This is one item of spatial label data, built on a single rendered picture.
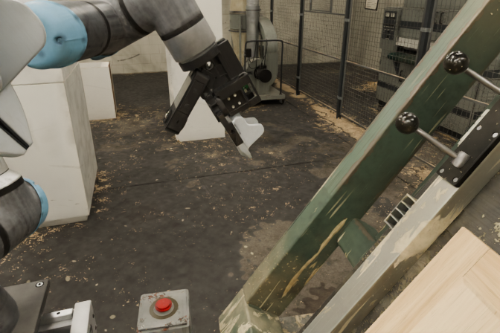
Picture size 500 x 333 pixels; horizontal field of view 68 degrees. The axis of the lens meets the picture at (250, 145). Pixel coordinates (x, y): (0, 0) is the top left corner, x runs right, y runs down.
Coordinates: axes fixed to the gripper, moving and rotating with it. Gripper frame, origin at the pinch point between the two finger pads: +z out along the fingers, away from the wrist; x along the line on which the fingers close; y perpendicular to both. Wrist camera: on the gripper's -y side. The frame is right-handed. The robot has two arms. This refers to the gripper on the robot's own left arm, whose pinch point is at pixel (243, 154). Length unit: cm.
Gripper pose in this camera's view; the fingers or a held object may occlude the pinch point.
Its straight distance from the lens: 68.5
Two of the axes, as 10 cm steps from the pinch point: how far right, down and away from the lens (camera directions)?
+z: 4.5, 7.7, 4.6
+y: 8.5, -5.3, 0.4
